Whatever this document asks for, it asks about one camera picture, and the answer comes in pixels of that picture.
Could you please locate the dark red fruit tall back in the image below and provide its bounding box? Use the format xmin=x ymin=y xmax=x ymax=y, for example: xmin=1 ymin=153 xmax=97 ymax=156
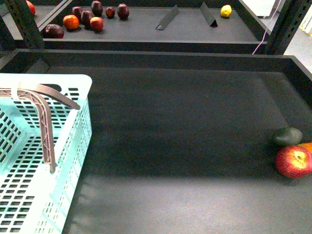
xmin=91 ymin=0 xmax=103 ymax=17

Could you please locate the dark red fruit middle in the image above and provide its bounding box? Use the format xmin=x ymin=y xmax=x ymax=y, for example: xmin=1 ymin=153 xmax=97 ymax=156
xmin=80 ymin=11 xmax=94 ymax=28

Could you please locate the left black shelf divider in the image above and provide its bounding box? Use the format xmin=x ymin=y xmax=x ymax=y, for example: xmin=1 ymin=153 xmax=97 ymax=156
xmin=156 ymin=5 xmax=179 ymax=31

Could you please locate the yellow lemon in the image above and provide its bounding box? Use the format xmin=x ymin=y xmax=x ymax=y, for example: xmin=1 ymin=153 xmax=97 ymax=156
xmin=220 ymin=5 xmax=232 ymax=18

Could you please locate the dark red fruit back left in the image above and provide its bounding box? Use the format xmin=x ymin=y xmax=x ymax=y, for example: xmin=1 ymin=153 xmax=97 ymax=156
xmin=72 ymin=6 xmax=83 ymax=20

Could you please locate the small red yellow apple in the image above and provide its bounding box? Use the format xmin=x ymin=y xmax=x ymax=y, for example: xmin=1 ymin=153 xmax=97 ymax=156
xmin=90 ymin=17 xmax=104 ymax=31

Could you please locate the dark green avocado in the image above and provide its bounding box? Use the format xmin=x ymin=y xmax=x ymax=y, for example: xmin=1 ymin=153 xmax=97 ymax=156
xmin=273 ymin=127 xmax=303 ymax=146

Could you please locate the orange fruit on shelf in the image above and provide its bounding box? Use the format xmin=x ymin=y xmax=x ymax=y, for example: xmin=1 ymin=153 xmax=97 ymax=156
xmin=63 ymin=15 xmax=79 ymax=30

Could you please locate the dark red fruit right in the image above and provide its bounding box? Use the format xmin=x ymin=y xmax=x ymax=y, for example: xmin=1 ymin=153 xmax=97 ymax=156
xmin=117 ymin=3 xmax=130 ymax=20

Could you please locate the small dark red fruit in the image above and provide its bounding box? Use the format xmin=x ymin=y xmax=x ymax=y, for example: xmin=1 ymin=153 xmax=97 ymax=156
xmin=105 ymin=7 xmax=115 ymax=19

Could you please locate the black left rack post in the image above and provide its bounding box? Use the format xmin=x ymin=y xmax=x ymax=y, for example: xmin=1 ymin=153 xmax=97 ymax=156
xmin=4 ymin=0 xmax=49 ymax=67

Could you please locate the light blue plastic basket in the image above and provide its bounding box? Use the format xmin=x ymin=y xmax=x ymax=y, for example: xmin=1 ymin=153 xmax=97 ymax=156
xmin=0 ymin=73 xmax=92 ymax=234

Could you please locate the orange red mango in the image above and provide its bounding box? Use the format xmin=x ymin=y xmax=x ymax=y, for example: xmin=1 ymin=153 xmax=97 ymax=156
xmin=298 ymin=142 xmax=312 ymax=154

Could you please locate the dark red fruit front left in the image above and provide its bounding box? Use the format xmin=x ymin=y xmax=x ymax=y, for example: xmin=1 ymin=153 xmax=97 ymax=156
xmin=45 ymin=24 xmax=64 ymax=39

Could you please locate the black metal rack post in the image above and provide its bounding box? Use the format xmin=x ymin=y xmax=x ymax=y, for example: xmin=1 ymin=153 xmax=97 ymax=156
xmin=265 ymin=0 xmax=312 ymax=55

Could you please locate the white zip tie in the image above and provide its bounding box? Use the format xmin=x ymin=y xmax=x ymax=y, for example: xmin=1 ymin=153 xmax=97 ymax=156
xmin=11 ymin=81 xmax=21 ymax=100

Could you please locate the right black shelf divider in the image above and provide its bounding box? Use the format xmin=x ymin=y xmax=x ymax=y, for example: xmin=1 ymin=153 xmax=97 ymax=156
xmin=199 ymin=2 xmax=219 ymax=27

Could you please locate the pink cable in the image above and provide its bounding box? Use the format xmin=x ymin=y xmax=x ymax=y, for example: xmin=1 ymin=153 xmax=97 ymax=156
xmin=252 ymin=0 xmax=281 ymax=55

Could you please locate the red fruit far left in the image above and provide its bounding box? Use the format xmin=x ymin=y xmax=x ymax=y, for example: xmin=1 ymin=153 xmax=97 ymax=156
xmin=26 ymin=0 xmax=36 ymax=16

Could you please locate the black shelf divider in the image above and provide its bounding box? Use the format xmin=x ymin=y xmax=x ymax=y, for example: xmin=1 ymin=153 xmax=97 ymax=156
xmin=199 ymin=2 xmax=219 ymax=27
xmin=156 ymin=5 xmax=179 ymax=31

